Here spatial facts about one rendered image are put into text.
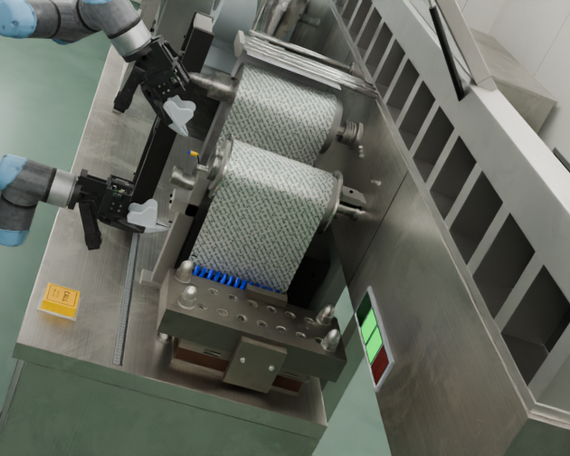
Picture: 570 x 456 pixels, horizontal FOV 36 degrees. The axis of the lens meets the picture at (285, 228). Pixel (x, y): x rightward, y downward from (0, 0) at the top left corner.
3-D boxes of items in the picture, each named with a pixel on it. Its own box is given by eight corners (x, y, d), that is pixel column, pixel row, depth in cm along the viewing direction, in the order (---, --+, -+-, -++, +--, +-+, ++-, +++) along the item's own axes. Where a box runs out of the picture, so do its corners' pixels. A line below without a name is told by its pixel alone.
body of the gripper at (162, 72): (186, 94, 176) (154, 43, 171) (151, 111, 179) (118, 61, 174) (192, 79, 183) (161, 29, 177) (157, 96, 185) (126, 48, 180)
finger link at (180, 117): (204, 133, 182) (180, 96, 177) (179, 144, 183) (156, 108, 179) (205, 126, 184) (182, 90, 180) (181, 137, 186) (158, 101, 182)
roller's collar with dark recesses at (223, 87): (206, 90, 210) (215, 66, 207) (230, 99, 211) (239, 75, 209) (206, 99, 204) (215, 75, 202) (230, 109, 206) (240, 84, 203)
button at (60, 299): (44, 290, 186) (48, 281, 185) (77, 299, 188) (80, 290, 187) (39, 308, 180) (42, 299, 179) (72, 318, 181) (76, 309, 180)
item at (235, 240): (185, 265, 193) (214, 195, 186) (283, 296, 199) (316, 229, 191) (185, 267, 193) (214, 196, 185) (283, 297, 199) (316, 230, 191)
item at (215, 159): (219, 140, 186) (211, 171, 183) (228, 143, 187) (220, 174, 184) (210, 153, 193) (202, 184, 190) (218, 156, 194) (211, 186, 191)
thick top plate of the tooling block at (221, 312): (159, 289, 191) (168, 266, 188) (327, 338, 201) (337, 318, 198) (156, 331, 177) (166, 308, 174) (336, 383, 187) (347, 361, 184)
